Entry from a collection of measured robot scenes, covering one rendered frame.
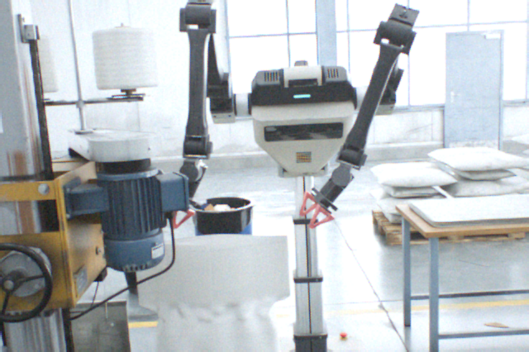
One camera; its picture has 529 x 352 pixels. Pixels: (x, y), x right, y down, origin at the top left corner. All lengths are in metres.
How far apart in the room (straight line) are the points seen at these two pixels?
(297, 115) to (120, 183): 0.91
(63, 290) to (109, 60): 0.58
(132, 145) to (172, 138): 8.52
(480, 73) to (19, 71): 9.44
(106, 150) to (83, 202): 0.15
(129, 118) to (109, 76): 8.47
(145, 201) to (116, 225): 0.09
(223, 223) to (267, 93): 1.94
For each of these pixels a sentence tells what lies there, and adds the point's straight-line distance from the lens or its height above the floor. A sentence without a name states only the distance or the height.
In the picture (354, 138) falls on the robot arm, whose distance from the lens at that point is 1.72.
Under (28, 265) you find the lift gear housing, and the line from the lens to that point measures 1.40.
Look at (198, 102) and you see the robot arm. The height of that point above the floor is 1.48.
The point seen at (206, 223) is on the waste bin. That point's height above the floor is 0.56.
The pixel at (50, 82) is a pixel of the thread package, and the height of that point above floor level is 1.56.
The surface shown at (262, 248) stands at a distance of 1.79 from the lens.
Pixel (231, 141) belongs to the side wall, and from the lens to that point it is 9.80.
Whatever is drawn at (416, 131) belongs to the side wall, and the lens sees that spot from 10.18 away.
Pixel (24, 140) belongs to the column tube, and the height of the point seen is 1.43.
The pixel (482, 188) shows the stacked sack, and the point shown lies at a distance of 5.30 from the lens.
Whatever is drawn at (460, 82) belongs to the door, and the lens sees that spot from 10.29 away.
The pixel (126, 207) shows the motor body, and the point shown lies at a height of 1.25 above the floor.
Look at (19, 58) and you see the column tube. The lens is 1.39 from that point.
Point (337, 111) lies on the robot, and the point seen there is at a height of 1.40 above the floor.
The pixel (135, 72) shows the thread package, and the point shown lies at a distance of 1.51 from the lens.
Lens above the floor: 1.54
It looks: 10 degrees down
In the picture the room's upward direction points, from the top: 3 degrees counter-clockwise
